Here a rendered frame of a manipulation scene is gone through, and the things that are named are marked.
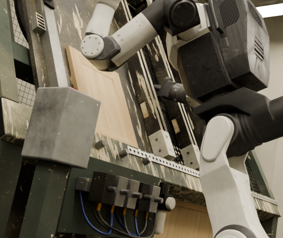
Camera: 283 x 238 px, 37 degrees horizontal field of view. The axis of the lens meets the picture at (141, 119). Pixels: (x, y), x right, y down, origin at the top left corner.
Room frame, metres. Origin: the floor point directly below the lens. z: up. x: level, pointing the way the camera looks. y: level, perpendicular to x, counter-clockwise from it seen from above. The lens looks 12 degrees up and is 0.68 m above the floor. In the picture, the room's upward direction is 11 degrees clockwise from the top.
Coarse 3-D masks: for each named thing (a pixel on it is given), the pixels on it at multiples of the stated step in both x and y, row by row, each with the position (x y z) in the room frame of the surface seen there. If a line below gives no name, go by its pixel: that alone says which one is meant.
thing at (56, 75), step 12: (36, 0) 1.54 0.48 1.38; (48, 12) 1.51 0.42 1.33; (48, 24) 1.48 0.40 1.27; (48, 36) 1.46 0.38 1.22; (48, 48) 1.45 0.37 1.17; (60, 48) 1.48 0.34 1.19; (48, 60) 1.44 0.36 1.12; (60, 60) 1.45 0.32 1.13; (48, 72) 1.43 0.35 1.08; (60, 72) 1.43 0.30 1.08; (60, 84) 1.40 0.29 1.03
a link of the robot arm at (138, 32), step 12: (132, 24) 1.23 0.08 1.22; (144, 24) 1.22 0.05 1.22; (96, 36) 1.24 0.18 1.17; (108, 36) 1.25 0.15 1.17; (120, 36) 1.24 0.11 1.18; (132, 36) 1.23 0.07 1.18; (144, 36) 1.23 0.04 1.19; (84, 48) 1.25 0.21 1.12; (96, 48) 1.24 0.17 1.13; (108, 48) 1.24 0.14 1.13; (120, 48) 1.24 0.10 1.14; (132, 48) 1.25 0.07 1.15; (120, 60) 1.27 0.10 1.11
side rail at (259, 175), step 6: (252, 150) 2.94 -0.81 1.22; (252, 156) 2.90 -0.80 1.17; (252, 162) 2.90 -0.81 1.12; (258, 162) 2.93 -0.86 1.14; (252, 168) 2.90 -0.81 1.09; (258, 168) 2.87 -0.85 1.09; (258, 174) 2.87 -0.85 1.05; (264, 174) 2.91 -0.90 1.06; (258, 180) 2.86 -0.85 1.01; (264, 180) 2.85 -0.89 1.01; (258, 186) 2.86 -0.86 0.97; (264, 186) 2.84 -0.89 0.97; (264, 192) 2.83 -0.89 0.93; (270, 192) 2.85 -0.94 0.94
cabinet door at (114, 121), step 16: (80, 64) 1.59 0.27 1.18; (80, 80) 1.55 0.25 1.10; (96, 80) 1.65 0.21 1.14; (112, 80) 1.76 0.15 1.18; (96, 96) 1.60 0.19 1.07; (112, 96) 1.71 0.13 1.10; (112, 112) 1.65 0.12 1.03; (128, 112) 1.75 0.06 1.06; (96, 128) 1.51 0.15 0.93; (112, 128) 1.61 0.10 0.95; (128, 128) 1.70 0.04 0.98
